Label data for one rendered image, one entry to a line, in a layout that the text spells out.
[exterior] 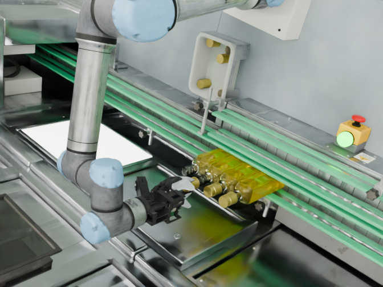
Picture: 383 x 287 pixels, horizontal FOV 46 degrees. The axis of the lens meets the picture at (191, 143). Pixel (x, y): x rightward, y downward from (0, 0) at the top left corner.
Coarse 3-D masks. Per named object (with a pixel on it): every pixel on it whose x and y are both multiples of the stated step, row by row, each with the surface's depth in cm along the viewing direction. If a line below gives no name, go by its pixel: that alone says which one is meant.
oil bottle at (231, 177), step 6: (234, 168) 139; (240, 168) 140; (246, 168) 140; (252, 168) 141; (222, 174) 135; (228, 174) 135; (234, 174) 135; (240, 174) 136; (246, 174) 137; (252, 174) 138; (222, 180) 134; (228, 180) 133; (234, 180) 133; (240, 180) 134; (228, 186) 133; (234, 186) 133; (228, 192) 134
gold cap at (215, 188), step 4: (212, 184) 130; (216, 184) 130; (220, 184) 131; (204, 188) 130; (208, 188) 129; (212, 188) 128; (216, 188) 129; (220, 188) 130; (204, 192) 130; (208, 192) 129; (212, 192) 128; (216, 192) 129; (220, 192) 131; (208, 196) 129; (212, 196) 129
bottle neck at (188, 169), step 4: (196, 164) 140; (184, 168) 137; (188, 168) 137; (192, 168) 138; (196, 168) 139; (184, 172) 138; (188, 172) 136; (192, 172) 137; (196, 172) 139; (184, 176) 138
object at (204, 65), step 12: (204, 36) 160; (204, 48) 166; (216, 48) 167; (204, 60) 169; (216, 60) 168; (192, 72) 168; (204, 72) 172; (216, 72) 169; (228, 72) 156; (192, 84) 170; (216, 84) 170; (204, 96) 166; (216, 96) 166
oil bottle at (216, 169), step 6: (234, 156) 147; (216, 162) 141; (222, 162) 142; (228, 162) 142; (234, 162) 143; (240, 162) 144; (210, 168) 137; (216, 168) 137; (222, 168) 138; (228, 168) 139; (216, 174) 136; (216, 180) 136
